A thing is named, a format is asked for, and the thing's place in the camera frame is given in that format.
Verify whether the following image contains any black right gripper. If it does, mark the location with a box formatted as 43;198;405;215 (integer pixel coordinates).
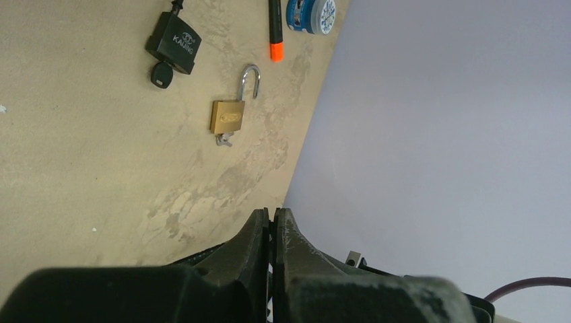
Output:
174;243;496;322

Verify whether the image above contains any black-headed silver key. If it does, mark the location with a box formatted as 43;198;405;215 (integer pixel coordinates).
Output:
149;62;174;89

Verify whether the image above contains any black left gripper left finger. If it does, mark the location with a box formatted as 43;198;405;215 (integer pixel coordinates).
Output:
1;209;269;322

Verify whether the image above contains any large brass padlock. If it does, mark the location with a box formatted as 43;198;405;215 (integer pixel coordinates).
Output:
209;64;261;141

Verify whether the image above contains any orange black marker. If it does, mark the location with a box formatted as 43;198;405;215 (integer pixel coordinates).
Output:
268;0;284;63

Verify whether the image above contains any black padlock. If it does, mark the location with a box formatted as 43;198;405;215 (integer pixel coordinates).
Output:
145;0;201;75

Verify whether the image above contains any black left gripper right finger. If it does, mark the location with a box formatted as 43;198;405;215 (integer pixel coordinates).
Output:
273;209;476;322

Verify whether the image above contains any blue white round tin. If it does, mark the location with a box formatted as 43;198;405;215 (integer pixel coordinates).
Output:
286;0;337;35

